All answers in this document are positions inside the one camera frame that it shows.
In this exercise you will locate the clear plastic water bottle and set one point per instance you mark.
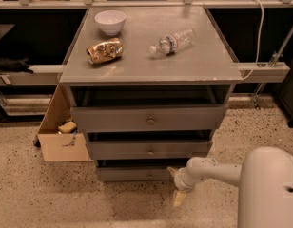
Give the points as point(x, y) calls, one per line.
point(173, 42)

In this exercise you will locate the grey middle drawer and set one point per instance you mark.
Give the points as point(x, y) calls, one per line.
point(131, 150)

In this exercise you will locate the open cardboard box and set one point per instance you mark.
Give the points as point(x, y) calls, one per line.
point(58, 145)

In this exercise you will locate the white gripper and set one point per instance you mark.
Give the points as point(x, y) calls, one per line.
point(181, 180)

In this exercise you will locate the grey top drawer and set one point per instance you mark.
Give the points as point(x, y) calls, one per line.
point(148, 118)

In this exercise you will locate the grey drawer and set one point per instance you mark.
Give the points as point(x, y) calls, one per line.
point(131, 150)
point(113, 174)
point(148, 118)

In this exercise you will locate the black object on shelf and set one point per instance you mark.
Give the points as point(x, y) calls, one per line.
point(14, 65)

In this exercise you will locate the yellow sponge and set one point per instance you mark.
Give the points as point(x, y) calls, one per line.
point(67, 127)

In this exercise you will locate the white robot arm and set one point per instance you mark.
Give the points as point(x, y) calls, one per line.
point(264, 181)

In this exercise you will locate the white bowl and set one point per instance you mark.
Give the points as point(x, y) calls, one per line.
point(110, 22)

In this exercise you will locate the metal rail frame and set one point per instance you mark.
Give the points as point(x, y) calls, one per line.
point(263, 72)

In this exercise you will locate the grey drawer cabinet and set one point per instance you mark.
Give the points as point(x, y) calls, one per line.
point(203, 135)

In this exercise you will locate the grey bottom drawer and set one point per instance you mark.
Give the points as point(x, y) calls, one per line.
point(113, 174)

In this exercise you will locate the crushed gold can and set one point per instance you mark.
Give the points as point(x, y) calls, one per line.
point(105, 51)

